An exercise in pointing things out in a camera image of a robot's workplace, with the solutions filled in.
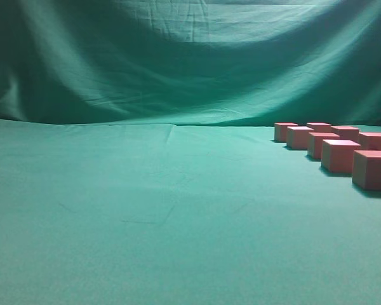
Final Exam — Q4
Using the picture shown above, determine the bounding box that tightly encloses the pink cube column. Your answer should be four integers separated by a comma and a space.
286, 126, 314, 150
306, 122, 331, 133
321, 139, 361, 175
274, 122, 298, 142
352, 150, 381, 191
331, 125, 359, 142
307, 132, 340, 159
358, 132, 381, 151

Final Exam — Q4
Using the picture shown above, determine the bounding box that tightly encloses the green cloth backdrop and cover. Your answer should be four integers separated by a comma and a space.
0, 1, 381, 304

